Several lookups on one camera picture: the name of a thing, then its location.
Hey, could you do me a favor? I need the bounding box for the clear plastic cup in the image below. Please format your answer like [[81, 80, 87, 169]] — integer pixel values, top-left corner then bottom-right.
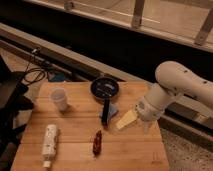
[[50, 88, 68, 111]]

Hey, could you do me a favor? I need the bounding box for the black cable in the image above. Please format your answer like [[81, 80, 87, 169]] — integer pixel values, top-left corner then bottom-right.
[[21, 46, 54, 85]]

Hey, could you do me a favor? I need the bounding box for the white remote controller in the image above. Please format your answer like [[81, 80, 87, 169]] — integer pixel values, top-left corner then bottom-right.
[[42, 124, 58, 168]]

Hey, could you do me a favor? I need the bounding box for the black frying pan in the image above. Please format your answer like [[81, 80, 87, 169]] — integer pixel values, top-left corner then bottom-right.
[[90, 77, 119, 126]]

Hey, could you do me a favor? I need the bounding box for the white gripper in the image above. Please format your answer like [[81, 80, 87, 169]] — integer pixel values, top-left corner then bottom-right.
[[116, 98, 164, 134]]

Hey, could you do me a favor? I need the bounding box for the blue cloth piece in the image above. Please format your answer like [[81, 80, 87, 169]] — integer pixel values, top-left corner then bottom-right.
[[99, 103, 118, 120]]

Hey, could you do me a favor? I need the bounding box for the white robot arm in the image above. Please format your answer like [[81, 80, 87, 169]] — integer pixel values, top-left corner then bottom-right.
[[116, 61, 213, 133]]

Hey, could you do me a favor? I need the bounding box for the black chair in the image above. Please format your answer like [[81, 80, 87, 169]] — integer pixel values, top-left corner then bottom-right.
[[0, 55, 34, 157]]

